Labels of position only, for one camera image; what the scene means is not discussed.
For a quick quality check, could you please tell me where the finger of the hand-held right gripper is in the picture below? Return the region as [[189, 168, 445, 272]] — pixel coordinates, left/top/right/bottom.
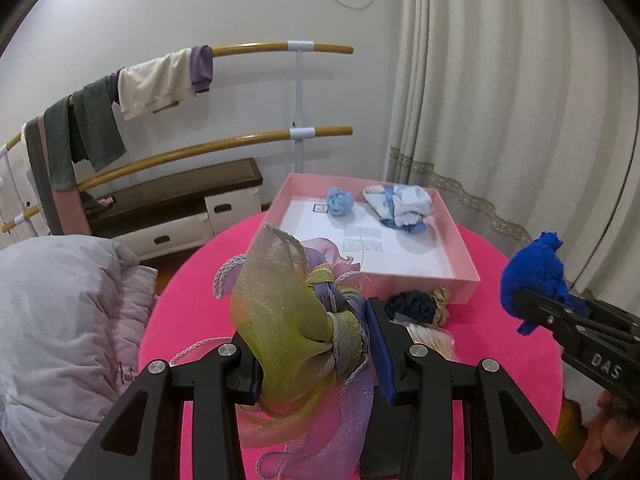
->
[[574, 297, 640, 348], [514, 287, 592, 348]]

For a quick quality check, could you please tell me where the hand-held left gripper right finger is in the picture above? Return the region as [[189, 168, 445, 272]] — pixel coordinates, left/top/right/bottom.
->
[[360, 297, 586, 480]]

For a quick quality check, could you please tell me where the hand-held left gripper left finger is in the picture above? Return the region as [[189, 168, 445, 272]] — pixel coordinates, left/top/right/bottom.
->
[[62, 335, 266, 480]]

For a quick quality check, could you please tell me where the bright blue felt cloth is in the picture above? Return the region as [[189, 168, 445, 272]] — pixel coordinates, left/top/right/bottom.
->
[[500, 231, 583, 336]]

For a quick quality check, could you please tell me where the cream knitted cloth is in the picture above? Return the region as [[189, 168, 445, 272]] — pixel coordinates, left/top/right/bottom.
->
[[406, 321, 455, 359]]

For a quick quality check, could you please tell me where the navy knitted cloth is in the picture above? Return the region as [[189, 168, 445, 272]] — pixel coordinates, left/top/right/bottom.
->
[[384, 291, 441, 323]]

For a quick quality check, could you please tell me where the pink cardboard box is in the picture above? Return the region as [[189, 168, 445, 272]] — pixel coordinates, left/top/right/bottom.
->
[[249, 172, 482, 306]]

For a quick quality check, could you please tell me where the person's right hand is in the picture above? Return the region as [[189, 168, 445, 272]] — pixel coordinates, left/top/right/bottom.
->
[[575, 390, 640, 480]]

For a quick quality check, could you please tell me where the white and blue cloth bundle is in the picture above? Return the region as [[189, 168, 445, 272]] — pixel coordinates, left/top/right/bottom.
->
[[362, 183, 435, 233]]

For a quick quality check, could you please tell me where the light blue scrunchie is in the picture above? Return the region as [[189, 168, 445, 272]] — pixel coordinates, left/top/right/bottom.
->
[[326, 186, 357, 217]]

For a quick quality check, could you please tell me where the pale grey pink quilt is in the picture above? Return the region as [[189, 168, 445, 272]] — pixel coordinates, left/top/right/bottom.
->
[[0, 234, 160, 480]]

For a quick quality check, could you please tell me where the wooden bench with white drawers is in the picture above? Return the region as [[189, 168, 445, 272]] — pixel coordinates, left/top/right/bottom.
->
[[82, 157, 264, 261]]

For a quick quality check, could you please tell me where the cream curtain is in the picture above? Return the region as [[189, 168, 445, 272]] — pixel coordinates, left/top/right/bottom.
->
[[382, 0, 640, 311]]

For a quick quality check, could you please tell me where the dark green towel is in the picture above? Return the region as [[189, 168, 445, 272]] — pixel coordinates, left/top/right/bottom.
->
[[44, 72, 127, 193]]

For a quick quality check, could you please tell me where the purple cloth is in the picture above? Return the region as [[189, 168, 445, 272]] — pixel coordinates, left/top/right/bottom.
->
[[190, 45, 215, 95]]

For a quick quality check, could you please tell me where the long wooden barre rail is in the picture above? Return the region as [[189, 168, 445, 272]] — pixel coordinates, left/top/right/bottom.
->
[[0, 42, 353, 153], [0, 127, 353, 235]]

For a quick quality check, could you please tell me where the white barre post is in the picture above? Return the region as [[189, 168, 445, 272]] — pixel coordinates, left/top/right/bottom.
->
[[287, 40, 315, 176]]

